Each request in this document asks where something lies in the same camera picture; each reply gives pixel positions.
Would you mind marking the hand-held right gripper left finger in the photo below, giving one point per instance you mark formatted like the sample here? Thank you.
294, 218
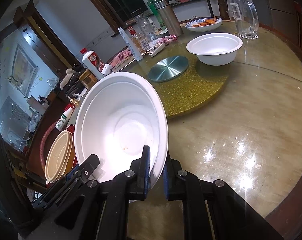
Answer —
147, 178

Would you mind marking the white bottle green label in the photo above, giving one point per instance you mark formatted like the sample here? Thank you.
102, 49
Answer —
63, 121

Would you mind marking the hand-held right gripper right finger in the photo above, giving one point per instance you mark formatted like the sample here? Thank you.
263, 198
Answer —
165, 178

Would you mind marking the small clear plastic cup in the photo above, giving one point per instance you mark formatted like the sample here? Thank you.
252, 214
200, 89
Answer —
230, 15

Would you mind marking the orange fried food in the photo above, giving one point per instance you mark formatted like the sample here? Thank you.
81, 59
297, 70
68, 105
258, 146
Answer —
205, 22

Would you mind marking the white tube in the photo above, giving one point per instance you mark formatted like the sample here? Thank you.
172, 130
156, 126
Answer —
131, 45

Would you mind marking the green plastic bottle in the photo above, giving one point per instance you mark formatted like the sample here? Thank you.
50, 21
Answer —
153, 1

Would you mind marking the pink hoop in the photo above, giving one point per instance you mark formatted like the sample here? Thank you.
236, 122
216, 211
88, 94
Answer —
43, 145

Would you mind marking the red label glass bottle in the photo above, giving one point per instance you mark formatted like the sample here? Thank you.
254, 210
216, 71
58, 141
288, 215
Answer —
139, 41

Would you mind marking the pink raw meat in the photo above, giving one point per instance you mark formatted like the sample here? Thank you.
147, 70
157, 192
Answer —
122, 56

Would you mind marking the black white plaid bag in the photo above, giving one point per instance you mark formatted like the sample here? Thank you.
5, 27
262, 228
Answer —
71, 82

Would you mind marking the blue patterned plate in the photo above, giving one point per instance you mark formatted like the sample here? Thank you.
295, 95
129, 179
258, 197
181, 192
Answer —
203, 28

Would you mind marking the white paper bowl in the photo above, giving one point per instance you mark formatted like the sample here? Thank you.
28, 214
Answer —
121, 120
214, 46

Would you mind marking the clear glass pitcher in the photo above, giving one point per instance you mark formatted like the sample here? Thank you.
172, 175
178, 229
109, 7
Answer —
243, 17

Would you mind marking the small white capped jar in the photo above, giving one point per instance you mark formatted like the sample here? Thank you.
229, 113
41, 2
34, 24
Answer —
107, 69

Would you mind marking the silver metal disc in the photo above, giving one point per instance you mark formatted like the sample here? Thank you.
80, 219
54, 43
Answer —
168, 68

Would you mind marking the large beige ribbed bowl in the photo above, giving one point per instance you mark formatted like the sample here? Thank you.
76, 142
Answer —
57, 155

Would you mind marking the clear glass jar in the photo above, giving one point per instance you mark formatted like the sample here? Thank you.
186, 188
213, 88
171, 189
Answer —
143, 26

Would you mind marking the red white liquor bottle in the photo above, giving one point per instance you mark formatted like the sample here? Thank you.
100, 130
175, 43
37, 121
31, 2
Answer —
92, 61

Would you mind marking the dark wooden chair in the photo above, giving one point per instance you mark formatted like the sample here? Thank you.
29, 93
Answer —
222, 2

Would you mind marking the framed picture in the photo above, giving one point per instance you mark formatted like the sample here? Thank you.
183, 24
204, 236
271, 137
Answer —
23, 67

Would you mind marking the pink hair scrunchie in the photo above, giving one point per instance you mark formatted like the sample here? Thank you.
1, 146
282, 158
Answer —
169, 40

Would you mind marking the amber jar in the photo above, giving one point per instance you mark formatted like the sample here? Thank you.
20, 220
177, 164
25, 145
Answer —
87, 80

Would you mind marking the gold glitter turntable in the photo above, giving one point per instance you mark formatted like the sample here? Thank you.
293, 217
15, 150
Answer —
185, 95

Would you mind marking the steel thermos flask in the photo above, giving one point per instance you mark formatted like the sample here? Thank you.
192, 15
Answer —
169, 17

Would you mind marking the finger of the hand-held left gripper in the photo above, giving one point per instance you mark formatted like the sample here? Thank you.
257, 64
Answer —
89, 163
63, 192

